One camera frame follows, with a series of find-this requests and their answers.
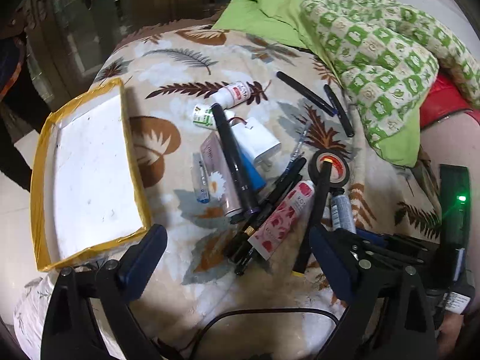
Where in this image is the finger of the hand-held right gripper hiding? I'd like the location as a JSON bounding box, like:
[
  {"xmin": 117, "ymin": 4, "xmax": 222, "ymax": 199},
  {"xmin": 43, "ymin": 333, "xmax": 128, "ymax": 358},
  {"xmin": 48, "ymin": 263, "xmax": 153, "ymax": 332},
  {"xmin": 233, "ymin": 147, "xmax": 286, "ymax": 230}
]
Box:
[
  {"xmin": 355, "ymin": 228, "xmax": 432, "ymax": 252},
  {"xmin": 365, "ymin": 247, "xmax": 428, "ymax": 269}
]

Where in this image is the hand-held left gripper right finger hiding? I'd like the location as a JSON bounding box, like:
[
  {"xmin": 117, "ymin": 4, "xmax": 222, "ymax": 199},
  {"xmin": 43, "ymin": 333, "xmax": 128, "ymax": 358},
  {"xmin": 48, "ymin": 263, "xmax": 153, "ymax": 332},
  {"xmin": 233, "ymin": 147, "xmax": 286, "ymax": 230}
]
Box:
[{"xmin": 308, "ymin": 225, "xmax": 437, "ymax": 360}]

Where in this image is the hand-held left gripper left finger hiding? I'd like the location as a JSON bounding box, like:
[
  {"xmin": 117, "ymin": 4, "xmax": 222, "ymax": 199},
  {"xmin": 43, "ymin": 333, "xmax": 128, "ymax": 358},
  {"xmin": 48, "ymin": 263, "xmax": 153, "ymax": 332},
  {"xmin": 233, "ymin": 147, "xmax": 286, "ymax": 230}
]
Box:
[{"xmin": 41, "ymin": 224, "xmax": 168, "ymax": 360}]

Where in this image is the small silver tube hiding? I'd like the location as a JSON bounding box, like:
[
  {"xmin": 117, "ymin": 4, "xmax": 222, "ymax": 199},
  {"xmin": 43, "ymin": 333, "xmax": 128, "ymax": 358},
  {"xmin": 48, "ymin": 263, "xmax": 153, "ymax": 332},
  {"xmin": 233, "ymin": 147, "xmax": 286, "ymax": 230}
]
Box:
[{"xmin": 329, "ymin": 190, "xmax": 357, "ymax": 235}]

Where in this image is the black marker yellow tip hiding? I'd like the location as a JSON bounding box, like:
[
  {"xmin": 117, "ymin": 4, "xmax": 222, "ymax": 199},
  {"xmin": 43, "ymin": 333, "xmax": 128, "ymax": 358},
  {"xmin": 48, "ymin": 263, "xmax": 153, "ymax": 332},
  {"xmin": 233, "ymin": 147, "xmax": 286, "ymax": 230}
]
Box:
[{"xmin": 292, "ymin": 157, "xmax": 334, "ymax": 276}]

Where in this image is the pink floral tube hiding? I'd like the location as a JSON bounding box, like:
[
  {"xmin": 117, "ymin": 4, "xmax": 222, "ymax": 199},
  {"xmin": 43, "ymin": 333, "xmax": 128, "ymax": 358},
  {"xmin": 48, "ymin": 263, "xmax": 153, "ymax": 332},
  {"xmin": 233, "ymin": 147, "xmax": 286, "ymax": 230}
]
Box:
[{"xmin": 247, "ymin": 179, "xmax": 316, "ymax": 260}]

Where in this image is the black tape roll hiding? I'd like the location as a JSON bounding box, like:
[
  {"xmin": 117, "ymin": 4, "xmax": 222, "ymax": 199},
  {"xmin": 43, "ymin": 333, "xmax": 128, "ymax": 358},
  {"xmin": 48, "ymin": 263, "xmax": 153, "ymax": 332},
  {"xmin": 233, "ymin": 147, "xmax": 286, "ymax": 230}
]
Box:
[{"xmin": 308, "ymin": 149, "xmax": 351, "ymax": 188}]

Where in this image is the thin black pencil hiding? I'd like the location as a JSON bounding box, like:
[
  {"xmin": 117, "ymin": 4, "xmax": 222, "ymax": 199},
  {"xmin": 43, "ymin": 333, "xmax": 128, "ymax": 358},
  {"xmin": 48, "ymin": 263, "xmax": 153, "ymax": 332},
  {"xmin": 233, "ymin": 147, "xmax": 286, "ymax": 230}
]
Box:
[
  {"xmin": 262, "ymin": 155, "xmax": 307, "ymax": 205},
  {"xmin": 259, "ymin": 174, "xmax": 304, "ymax": 211}
]

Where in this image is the black lipstick gold band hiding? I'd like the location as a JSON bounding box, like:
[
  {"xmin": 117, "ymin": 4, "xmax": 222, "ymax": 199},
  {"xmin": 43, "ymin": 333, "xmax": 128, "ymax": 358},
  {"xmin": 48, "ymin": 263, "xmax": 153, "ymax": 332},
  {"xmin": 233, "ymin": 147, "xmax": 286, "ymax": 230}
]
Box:
[{"xmin": 224, "ymin": 210, "xmax": 263, "ymax": 261}]

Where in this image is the white tray yellow taped rim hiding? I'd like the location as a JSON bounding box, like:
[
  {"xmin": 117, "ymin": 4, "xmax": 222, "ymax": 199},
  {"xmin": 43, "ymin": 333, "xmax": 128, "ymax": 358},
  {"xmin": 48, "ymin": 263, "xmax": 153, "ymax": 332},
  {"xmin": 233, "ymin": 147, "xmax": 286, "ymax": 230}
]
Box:
[{"xmin": 30, "ymin": 78, "xmax": 154, "ymax": 272}]

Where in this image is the large silver tube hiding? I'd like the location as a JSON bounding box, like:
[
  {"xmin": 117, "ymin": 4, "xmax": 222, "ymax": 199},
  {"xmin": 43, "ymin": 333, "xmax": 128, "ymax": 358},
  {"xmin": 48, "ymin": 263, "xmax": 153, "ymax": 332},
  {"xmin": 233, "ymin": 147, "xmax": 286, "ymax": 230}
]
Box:
[{"xmin": 199, "ymin": 132, "xmax": 248, "ymax": 224}]

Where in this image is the blue battery pack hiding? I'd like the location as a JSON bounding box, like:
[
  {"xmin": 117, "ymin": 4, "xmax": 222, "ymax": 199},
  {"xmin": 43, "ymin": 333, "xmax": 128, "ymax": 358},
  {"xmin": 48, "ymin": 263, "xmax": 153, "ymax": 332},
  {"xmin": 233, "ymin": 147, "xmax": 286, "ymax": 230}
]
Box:
[{"xmin": 238, "ymin": 148, "xmax": 268, "ymax": 192}]

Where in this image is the thin pen refill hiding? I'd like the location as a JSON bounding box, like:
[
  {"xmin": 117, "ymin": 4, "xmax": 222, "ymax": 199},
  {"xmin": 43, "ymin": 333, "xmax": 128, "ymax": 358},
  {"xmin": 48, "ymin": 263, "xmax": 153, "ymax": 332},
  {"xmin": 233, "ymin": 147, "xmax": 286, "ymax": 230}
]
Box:
[{"xmin": 289, "ymin": 119, "xmax": 313, "ymax": 166}]

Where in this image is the dark blue pen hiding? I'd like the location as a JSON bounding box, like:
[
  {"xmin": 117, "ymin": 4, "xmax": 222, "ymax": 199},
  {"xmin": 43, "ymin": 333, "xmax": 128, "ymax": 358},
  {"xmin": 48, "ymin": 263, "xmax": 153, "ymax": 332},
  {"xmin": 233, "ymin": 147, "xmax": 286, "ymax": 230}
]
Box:
[{"xmin": 323, "ymin": 84, "xmax": 355, "ymax": 138}]

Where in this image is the long black mascara tube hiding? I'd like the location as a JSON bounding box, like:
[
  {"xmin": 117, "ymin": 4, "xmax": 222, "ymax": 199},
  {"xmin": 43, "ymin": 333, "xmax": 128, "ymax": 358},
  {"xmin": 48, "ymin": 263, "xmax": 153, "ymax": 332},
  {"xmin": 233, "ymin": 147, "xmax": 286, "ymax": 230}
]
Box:
[{"xmin": 211, "ymin": 102, "xmax": 260, "ymax": 220}]

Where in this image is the white charger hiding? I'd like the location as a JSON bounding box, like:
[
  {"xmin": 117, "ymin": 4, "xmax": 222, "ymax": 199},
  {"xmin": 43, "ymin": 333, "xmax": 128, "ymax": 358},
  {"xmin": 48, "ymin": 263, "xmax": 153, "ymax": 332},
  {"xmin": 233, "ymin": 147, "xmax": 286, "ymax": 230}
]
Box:
[{"xmin": 229, "ymin": 117, "xmax": 282, "ymax": 171}]

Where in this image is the small white green bottle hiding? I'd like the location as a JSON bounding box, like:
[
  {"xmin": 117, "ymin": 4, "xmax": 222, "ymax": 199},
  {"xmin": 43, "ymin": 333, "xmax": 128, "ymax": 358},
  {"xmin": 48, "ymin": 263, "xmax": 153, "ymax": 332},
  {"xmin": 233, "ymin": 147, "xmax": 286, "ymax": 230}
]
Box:
[{"xmin": 192, "ymin": 104, "xmax": 236, "ymax": 129}]

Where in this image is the thick black pen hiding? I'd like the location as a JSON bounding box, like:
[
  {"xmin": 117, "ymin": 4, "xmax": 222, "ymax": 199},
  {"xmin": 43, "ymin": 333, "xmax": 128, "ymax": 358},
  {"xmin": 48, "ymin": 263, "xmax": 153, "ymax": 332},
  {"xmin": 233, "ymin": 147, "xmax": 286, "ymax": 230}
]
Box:
[{"xmin": 276, "ymin": 70, "xmax": 335, "ymax": 117}]

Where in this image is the white bottle red label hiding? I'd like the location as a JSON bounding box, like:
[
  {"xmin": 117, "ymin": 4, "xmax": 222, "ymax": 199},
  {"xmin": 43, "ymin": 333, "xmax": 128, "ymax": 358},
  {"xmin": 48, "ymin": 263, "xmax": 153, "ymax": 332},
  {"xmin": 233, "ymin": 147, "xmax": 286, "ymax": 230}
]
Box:
[{"xmin": 210, "ymin": 80, "xmax": 255, "ymax": 107}]

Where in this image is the pale pink cloth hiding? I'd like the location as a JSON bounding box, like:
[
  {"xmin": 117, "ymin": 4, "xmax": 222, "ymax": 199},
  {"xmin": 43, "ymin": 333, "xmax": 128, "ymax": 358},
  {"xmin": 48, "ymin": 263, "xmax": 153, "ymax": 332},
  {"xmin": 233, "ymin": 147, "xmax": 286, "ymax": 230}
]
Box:
[{"xmin": 420, "ymin": 110, "xmax": 480, "ymax": 233}]

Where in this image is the white crumpled sheet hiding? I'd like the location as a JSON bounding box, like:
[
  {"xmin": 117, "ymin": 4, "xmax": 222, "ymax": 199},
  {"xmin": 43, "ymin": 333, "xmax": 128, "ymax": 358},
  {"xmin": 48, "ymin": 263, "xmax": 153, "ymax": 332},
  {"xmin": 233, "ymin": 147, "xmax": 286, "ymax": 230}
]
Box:
[{"xmin": 13, "ymin": 262, "xmax": 113, "ymax": 360}]

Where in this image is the red cloth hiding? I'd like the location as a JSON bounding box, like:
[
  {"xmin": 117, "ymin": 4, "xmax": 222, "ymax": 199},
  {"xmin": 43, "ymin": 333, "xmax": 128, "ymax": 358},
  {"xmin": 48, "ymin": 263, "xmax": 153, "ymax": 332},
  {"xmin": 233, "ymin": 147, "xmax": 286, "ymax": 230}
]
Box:
[{"xmin": 419, "ymin": 73, "xmax": 480, "ymax": 128}]

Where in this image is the green patterned quilt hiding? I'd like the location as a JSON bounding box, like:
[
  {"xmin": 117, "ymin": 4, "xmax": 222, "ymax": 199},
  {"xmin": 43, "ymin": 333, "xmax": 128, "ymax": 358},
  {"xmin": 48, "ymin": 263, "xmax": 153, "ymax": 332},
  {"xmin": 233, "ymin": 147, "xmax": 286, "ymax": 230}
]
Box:
[{"xmin": 300, "ymin": 0, "xmax": 480, "ymax": 167}]

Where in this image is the plain green cloth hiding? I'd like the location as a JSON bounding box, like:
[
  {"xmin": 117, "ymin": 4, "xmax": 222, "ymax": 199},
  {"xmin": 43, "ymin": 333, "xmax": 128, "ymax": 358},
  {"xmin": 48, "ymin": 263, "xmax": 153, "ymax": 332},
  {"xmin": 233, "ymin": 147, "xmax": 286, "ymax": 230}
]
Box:
[{"xmin": 212, "ymin": 0, "xmax": 338, "ymax": 68}]

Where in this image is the black cable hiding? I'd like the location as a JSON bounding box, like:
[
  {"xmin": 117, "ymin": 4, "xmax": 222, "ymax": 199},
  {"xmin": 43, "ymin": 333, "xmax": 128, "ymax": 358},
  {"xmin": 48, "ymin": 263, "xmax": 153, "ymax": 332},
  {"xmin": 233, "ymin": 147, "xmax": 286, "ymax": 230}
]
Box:
[{"xmin": 184, "ymin": 307, "xmax": 340, "ymax": 360}]

